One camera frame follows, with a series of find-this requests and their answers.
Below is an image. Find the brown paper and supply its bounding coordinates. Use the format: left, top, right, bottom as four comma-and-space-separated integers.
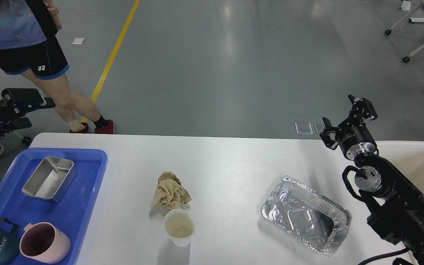
150, 172, 192, 210

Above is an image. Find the blue plastic tray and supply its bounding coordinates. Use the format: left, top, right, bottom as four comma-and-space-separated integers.
0, 148, 107, 265

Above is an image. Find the stainless steel rectangular container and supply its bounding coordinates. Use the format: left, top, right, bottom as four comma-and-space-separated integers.
22, 156, 77, 203

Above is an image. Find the floor plate right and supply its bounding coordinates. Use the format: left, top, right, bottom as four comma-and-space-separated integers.
314, 122, 325, 134

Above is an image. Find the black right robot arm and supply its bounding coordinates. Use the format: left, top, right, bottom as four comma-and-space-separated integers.
319, 95, 424, 265

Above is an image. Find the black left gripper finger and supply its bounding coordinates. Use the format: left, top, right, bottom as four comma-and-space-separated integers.
0, 117, 32, 134
0, 88, 56, 111

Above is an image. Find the aluminium foil tray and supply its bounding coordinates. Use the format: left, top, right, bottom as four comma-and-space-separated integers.
261, 176, 352, 257

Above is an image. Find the floor plate left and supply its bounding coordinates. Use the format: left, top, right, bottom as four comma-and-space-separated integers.
294, 122, 313, 135

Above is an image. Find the floor plate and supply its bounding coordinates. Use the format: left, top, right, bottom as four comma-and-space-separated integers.
294, 122, 313, 135
314, 122, 325, 134

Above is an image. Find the pink mug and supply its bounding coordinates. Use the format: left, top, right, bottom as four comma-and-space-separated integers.
19, 222, 71, 264

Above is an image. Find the white side table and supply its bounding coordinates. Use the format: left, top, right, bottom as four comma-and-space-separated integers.
0, 103, 32, 148

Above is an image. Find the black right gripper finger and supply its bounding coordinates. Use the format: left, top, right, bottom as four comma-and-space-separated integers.
347, 95, 378, 127
319, 117, 340, 150

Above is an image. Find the person left hand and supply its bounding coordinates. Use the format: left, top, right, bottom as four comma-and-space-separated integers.
43, 0, 62, 31

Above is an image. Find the white paper cup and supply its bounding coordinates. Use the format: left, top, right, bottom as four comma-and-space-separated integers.
163, 208, 195, 248

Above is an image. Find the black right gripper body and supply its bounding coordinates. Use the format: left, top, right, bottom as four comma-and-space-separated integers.
336, 125, 377, 160

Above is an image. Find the person in patterned shirt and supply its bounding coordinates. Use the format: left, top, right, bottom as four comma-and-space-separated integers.
0, 0, 116, 134

